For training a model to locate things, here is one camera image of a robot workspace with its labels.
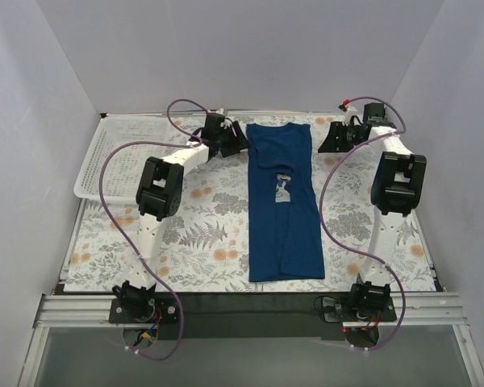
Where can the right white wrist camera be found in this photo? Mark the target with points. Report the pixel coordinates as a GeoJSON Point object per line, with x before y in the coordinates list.
{"type": "Point", "coordinates": [349, 112]}

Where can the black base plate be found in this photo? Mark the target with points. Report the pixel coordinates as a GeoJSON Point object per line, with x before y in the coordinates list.
{"type": "Point", "coordinates": [254, 315]}

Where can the aluminium frame rail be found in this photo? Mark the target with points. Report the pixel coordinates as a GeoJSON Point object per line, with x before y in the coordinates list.
{"type": "Point", "coordinates": [430, 344]}

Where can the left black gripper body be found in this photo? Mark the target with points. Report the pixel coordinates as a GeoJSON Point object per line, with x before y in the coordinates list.
{"type": "Point", "coordinates": [229, 139]}

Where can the blue t shirt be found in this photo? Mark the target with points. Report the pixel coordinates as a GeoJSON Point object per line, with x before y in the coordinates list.
{"type": "Point", "coordinates": [283, 218]}

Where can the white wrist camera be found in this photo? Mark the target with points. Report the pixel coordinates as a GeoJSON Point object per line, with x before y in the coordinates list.
{"type": "Point", "coordinates": [349, 112]}
{"type": "Point", "coordinates": [223, 120]}

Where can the white plastic basket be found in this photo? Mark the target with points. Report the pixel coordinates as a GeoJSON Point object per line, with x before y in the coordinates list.
{"type": "Point", "coordinates": [123, 172]}

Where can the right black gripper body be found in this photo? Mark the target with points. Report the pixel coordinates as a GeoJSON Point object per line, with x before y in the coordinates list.
{"type": "Point", "coordinates": [343, 135]}

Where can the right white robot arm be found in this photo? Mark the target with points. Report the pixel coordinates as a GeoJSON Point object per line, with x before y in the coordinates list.
{"type": "Point", "coordinates": [395, 193]}

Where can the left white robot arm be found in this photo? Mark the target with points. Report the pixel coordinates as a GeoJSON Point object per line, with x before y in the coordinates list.
{"type": "Point", "coordinates": [159, 196]}

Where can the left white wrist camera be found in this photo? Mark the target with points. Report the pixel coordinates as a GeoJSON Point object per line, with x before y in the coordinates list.
{"type": "Point", "coordinates": [223, 120]}

